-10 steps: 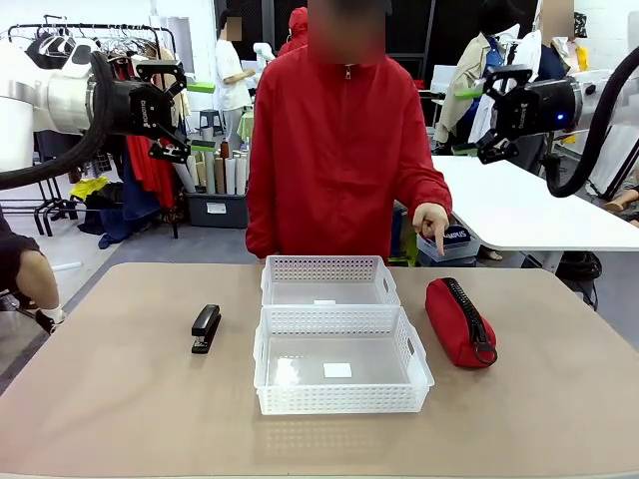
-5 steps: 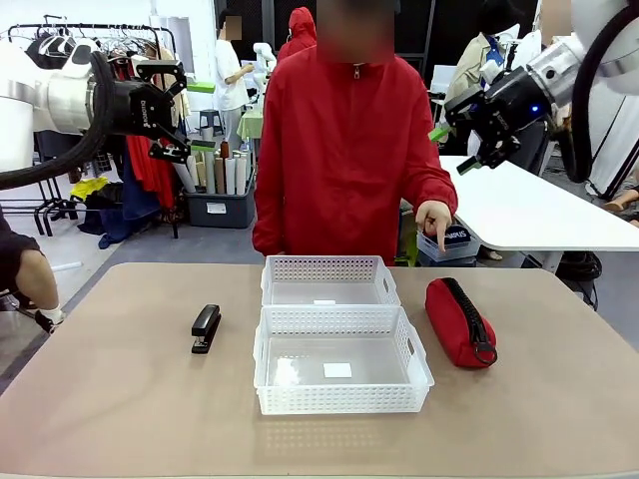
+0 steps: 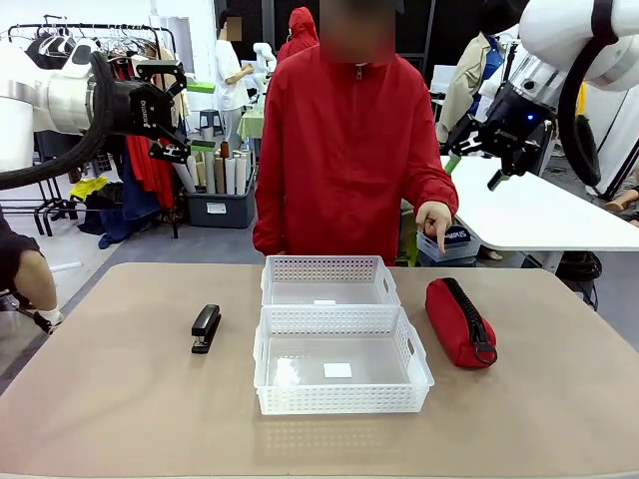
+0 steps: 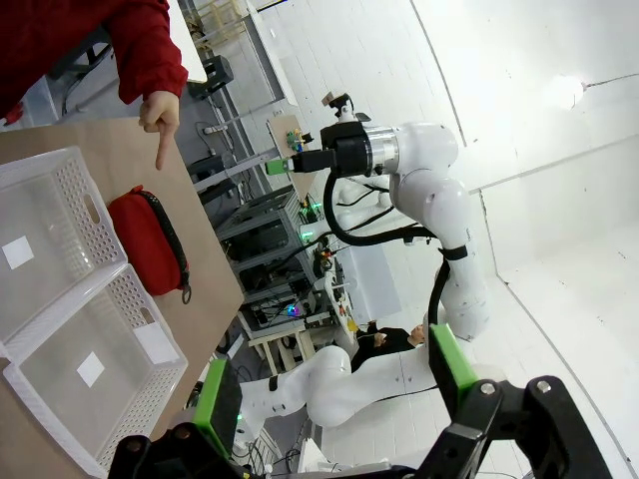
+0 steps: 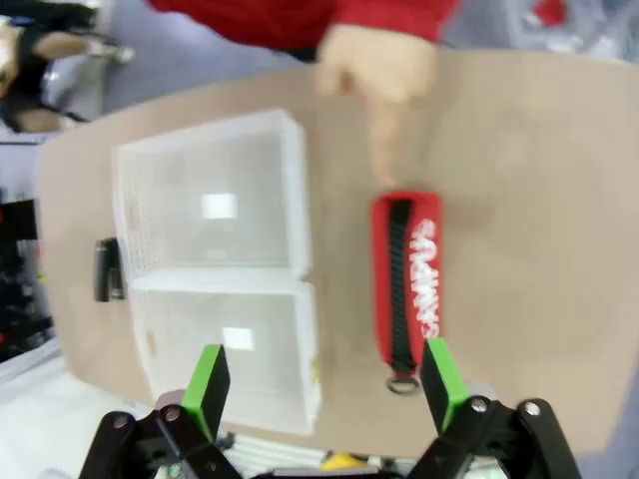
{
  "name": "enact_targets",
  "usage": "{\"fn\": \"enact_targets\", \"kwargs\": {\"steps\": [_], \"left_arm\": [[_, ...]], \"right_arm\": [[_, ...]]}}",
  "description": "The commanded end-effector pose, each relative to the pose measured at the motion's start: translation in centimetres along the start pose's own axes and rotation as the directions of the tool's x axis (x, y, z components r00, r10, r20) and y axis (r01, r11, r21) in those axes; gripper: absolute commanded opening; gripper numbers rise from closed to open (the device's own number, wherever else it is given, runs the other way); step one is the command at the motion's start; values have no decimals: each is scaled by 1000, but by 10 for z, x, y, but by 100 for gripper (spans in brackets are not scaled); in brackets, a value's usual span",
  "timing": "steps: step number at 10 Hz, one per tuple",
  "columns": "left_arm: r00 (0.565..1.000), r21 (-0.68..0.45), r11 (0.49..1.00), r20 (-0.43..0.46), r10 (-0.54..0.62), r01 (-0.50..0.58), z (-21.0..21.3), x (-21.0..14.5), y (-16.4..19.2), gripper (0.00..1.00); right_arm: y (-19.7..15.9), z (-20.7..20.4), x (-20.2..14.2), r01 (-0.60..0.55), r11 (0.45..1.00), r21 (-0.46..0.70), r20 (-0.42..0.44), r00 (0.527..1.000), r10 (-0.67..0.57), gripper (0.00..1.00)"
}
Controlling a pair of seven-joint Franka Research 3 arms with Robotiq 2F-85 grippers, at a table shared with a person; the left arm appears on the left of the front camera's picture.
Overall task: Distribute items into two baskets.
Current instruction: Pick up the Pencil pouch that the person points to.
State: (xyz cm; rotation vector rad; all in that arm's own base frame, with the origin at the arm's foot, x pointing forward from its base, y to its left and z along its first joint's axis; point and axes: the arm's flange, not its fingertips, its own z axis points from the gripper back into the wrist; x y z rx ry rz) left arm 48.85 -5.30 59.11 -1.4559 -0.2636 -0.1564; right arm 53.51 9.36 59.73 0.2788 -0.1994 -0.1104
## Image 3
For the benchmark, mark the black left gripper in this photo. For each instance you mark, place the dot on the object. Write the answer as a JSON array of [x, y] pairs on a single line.
[[142, 112]]

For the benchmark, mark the beige paper roll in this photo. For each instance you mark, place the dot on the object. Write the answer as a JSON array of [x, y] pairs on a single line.
[[200, 174]]

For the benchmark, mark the person's left forearm red sleeve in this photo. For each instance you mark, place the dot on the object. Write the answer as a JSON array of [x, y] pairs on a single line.
[[434, 184]]

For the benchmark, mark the grey metal stool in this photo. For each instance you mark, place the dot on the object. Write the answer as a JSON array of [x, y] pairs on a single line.
[[212, 117]]

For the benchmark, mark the mannequin with beige coat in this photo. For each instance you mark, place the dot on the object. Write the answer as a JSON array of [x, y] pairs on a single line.
[[469, 85]]

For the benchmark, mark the person in white shirt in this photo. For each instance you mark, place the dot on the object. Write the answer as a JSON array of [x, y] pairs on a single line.
[[229, 75]]

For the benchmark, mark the white board panel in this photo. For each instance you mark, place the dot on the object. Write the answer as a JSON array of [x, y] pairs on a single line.
[[619, 140]]

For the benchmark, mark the green metal frame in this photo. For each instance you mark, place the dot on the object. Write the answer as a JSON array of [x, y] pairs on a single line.
[[409, 239]]

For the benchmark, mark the person in red jacket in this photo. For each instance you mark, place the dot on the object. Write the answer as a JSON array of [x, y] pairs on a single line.
[[349, 149]]

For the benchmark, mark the yellow cloth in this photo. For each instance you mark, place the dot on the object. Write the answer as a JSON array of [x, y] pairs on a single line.
[[90, 187]]

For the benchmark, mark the white rounded table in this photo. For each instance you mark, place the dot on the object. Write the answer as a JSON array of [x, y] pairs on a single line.
[[524, 214]]

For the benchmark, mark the grey plastic storage bin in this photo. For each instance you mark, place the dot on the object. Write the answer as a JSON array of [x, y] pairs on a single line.
[[219, 209]]

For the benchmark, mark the black metal clothes rack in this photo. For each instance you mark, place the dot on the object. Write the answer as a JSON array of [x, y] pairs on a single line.
[[175, 219]]

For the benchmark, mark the person in red hooded coat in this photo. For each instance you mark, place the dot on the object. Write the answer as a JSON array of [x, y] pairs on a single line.
[[297, 40]]

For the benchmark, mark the dark blue hanging garment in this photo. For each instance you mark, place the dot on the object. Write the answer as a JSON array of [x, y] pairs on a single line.
[[135, 199]]

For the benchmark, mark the red zippered pencil case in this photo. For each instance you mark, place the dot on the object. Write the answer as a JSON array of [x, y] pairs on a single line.
[[451, 319]]

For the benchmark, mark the seated person in dark shorts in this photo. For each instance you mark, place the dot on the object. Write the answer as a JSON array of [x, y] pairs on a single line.
[[35, 279]]

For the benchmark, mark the person's left hand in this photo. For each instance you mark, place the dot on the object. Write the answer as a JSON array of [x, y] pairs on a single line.
[[434, 217]]

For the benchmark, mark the white slanted paper roll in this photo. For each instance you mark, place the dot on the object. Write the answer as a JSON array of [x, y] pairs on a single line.
[[187, 177]]

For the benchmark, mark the black stapler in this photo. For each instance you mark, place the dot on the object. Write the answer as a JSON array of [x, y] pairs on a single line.
[[205, 327]]

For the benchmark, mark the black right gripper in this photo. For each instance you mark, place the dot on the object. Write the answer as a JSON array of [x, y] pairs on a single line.
[[519, 120]]

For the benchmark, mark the black hanging garment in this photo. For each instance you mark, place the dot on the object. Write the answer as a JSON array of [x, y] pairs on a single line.
[[47, 52]]

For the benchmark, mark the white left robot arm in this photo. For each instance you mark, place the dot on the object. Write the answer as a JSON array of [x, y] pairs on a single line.
[[50, 100]]

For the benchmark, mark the table with green cloth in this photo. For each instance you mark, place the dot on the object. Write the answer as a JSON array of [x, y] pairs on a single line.
[[252, 122]]

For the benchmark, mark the beige mannequin leg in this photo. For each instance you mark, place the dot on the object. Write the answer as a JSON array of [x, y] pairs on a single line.
[[619, 203]]

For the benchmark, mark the dark brown paper roll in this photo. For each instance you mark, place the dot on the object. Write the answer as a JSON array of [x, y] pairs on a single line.
[[224, 149]]

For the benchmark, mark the small white storage basket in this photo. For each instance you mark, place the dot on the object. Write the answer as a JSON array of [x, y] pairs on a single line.
[[461, 253]]

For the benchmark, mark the red hanging garment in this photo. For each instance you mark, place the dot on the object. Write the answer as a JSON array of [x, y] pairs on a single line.
[[150, 169]]

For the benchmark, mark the white square sticker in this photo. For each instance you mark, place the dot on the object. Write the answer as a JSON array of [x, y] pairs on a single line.
[[338, 370]]

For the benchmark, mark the black bag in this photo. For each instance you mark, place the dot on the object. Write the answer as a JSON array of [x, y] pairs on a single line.
[[579, 264]]

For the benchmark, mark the navy campus pouch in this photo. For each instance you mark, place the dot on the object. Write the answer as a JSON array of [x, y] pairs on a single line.
[[459, 234]]

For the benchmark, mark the light grey paper roll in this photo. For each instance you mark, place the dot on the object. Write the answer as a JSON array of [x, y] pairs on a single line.
[[209, 172]]

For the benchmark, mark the tan paper roll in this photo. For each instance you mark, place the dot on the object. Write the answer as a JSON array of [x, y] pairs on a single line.
[[220, 177]]

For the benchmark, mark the white perforated plastic basket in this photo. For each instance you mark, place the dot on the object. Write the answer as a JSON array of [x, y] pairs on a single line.
[[339, 399], [279, 269]]

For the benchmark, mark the person's right forearm red sleeve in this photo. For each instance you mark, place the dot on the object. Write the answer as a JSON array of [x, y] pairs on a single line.
[[267, 224]]

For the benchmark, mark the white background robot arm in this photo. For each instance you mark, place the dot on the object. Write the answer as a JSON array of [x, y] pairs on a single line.
[[264, 55]]

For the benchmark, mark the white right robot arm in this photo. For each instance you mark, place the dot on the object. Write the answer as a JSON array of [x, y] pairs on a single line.
[[559, 25]]

